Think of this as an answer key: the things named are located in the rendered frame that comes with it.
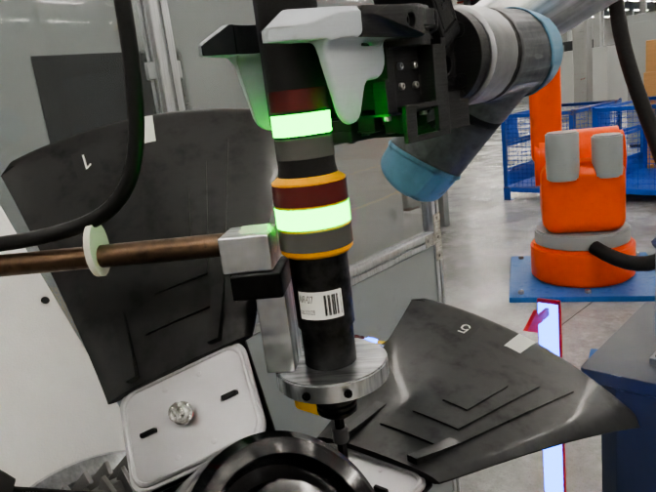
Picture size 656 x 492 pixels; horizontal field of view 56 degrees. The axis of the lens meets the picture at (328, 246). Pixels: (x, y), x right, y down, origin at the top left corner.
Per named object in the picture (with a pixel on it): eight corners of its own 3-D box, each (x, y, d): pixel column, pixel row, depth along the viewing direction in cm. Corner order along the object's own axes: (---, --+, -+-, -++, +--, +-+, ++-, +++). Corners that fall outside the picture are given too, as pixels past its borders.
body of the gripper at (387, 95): (406, 144, 36) (497, 122, 45) (393, -10, 34) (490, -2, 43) (310, 148, 41) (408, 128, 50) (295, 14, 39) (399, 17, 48)
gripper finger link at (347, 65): (326, 132, 29) (404, 114, 36) (311, -3, 27) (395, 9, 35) (272, 136, 30) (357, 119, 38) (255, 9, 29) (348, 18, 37)
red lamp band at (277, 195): (267, 212, 34) (264, 190, 34) (280, 198, 38) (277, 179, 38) (346, 204, 33) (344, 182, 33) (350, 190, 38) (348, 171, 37)
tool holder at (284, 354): (234, 411, 36) (206, 248, 33) (258, 358, 42) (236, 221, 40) (389, 401, 35) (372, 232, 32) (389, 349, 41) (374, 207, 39)
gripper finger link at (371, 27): (389, 31, 31) (447, 35, 38) (386, -1, 31) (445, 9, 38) (309, 45, 33) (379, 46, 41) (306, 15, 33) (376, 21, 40)
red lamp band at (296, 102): (265, 115, 33) (262, 92, 33) (275, 113, 36) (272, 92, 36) (326, 108, 33) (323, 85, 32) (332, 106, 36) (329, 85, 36)
